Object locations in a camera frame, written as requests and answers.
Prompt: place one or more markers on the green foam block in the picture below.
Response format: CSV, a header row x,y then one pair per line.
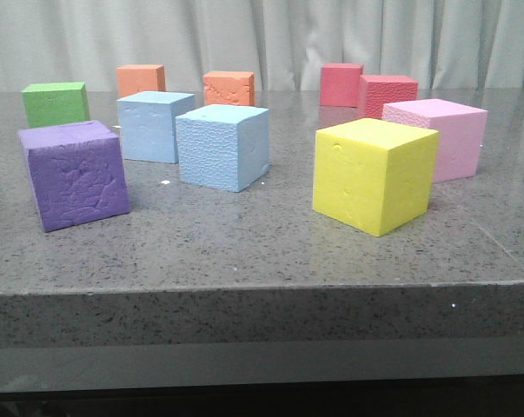
x,y
48,104

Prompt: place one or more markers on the orange foam block far left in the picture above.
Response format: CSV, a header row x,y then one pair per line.
x,y
134,78

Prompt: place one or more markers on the purple foam block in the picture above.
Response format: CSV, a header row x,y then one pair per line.
x,y
76,173

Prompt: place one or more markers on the textured light blue foam block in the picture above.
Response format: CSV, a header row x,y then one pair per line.
x,y
223,146

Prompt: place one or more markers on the red foam block rear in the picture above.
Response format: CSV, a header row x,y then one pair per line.
x,y
339,84

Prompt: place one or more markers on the textured red foam block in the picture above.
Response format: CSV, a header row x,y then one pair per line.
x,y
377,90

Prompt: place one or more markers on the grey curtain backdrop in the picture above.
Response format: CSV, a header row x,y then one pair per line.
x,y
442,44

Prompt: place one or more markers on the dented orange foam block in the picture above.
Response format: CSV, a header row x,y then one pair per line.
x,y
229,87

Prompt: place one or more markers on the smooth light blue foam block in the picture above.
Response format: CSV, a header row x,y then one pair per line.
x,y
148,124

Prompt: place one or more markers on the pink foam block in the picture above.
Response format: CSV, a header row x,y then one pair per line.
x,y
461,131

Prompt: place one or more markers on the yellow foam block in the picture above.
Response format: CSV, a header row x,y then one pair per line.
x,y
372,174

